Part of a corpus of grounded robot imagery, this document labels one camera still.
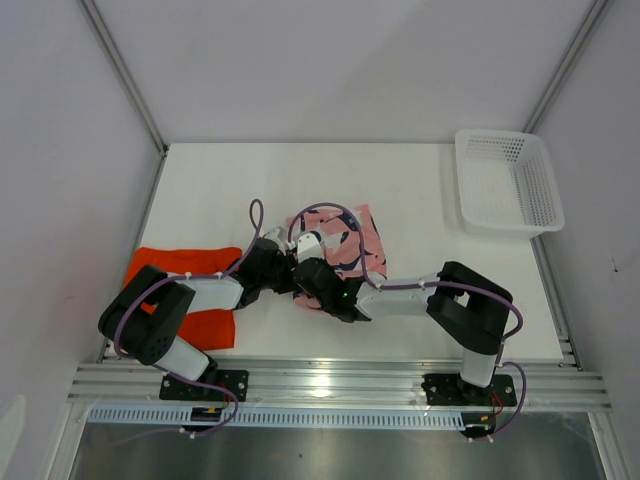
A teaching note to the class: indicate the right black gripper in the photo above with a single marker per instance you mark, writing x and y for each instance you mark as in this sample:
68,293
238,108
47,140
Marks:
324,262

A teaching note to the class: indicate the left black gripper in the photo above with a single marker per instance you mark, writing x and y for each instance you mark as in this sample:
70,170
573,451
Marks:
288,260

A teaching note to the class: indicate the pink patterned shorts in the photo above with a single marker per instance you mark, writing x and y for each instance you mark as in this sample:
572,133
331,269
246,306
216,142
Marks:
339,235

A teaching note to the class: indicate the orange shorts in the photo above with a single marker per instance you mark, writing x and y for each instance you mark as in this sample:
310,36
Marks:
206,330

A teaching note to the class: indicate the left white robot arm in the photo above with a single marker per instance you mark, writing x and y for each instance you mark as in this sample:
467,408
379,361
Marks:
176,305

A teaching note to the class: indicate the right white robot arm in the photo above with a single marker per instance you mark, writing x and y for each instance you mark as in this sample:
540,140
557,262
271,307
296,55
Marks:
477,313

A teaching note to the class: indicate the white plastic basket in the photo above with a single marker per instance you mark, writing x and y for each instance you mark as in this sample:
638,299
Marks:
506,184

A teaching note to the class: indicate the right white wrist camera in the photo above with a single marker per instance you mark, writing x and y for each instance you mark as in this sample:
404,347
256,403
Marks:
309,245

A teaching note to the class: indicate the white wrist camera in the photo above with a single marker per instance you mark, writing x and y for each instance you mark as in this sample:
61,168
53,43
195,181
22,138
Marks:
309,245
277,234

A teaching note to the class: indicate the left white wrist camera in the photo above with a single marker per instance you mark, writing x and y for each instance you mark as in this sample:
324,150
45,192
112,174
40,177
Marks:
277,234

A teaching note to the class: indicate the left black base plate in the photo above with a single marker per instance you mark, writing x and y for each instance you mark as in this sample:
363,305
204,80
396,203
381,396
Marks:
215,385

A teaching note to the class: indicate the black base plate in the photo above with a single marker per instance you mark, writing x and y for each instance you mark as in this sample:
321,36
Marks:
215,385
448,389

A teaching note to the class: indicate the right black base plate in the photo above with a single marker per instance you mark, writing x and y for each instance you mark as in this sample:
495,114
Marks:
448,389

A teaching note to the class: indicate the aluminium mounting rail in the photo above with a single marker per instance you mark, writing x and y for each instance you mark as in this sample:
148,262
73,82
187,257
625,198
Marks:
326,383

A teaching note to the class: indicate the slotted cable duct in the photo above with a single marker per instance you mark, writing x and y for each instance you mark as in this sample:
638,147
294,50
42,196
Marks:
413,419

